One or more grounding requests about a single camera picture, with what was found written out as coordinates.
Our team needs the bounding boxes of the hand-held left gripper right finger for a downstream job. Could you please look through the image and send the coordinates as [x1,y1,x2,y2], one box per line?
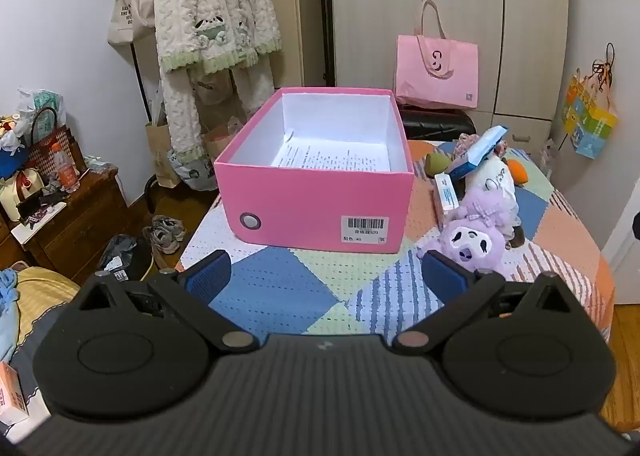
[392,251,573,356]

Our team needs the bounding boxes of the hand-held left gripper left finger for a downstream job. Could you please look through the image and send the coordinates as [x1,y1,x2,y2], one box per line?
[75,250,261,354]

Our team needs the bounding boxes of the purple plush toy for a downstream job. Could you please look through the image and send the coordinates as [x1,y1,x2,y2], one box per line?
[417,185,522,272]

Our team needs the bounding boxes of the small white box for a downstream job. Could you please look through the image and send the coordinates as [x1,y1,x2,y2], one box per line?
[434,173,460,227]

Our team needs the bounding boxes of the white plush toy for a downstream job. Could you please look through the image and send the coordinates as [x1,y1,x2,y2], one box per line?
[465,156,518,202]

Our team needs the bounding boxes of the pink cardboard box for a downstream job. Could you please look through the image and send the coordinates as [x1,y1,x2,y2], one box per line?
[213,88,416,253]

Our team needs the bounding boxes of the green plush ball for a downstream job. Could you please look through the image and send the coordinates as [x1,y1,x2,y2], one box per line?
[424,149,453,178]

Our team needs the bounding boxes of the orange plush carrot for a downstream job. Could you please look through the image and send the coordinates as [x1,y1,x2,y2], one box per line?
[505,159,531,187]

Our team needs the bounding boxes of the blue white tissue packet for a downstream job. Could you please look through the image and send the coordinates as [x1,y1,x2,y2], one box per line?
[446,126,510,179]

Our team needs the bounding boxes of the pink floral cloth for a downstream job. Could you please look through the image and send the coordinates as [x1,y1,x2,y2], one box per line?
[452,133,508,158]

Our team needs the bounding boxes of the black floor bag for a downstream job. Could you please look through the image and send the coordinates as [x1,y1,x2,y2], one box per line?
[97,235,153,282]

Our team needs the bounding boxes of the brown paper bag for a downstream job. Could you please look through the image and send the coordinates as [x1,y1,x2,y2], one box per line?
[145,109,182,188]
[200,120,247,163]

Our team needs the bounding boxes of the wooden nightstand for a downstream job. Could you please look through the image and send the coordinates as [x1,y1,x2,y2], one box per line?
[0,169,131,283]

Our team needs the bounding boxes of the black suitcase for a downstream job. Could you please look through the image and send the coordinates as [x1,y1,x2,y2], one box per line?
[400,106,477,141]

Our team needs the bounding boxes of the printed paper sheet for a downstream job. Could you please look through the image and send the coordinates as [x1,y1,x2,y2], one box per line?
[271,135,392,172]

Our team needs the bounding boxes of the yellow pillow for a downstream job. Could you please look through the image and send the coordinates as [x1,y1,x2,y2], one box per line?
[0,266,81,352]

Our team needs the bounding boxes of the fluffy white pajama pants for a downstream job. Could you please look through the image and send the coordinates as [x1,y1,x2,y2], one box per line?
[160,54,277,187]

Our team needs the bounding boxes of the orange drink bottle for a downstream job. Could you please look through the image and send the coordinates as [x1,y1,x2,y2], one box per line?
[50,141,81,193]

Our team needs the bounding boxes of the grey white bed sheet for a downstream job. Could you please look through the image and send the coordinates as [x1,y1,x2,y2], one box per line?
[0,306,66,442]

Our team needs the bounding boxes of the pink tote bag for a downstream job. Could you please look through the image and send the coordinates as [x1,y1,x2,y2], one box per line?
[393,0,479,111]

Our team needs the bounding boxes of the checkered handbag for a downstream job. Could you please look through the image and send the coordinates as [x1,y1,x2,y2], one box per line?
[27,107,76,173]

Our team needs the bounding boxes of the light blue cloth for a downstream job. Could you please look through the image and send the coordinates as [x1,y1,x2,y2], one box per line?
[0,269,21,362]

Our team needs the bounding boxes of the cream handbag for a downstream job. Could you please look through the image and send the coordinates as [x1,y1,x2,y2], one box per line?
[0,169,48,222]

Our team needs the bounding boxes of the black coat rack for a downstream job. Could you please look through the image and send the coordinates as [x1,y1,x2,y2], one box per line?
[117,0,153,123]

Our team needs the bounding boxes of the colourful paper bag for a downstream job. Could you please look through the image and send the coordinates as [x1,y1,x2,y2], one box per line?
[562,69,619,159]

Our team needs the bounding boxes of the orange tissue pack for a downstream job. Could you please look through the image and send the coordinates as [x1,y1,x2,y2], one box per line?
[0,361,29,424]

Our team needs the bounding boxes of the white plastic bag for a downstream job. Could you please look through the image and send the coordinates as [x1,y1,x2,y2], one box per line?
[17,88,68,137]

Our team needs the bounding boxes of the fluffy white pajama jacket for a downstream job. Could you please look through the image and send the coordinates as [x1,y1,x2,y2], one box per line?
[152,0,282,74]

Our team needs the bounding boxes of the black hanging cord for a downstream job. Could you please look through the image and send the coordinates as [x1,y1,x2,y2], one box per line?
[592,42,617,88]

